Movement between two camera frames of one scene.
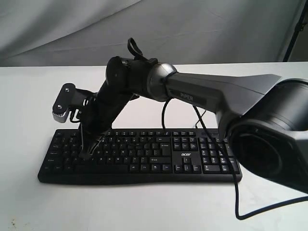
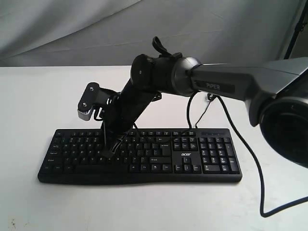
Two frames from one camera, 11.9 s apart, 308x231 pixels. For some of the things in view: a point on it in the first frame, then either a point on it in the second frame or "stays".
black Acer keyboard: [140, 155] stays
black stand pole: [299, 27] stays
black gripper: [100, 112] to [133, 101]
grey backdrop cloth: [87, 33] stays
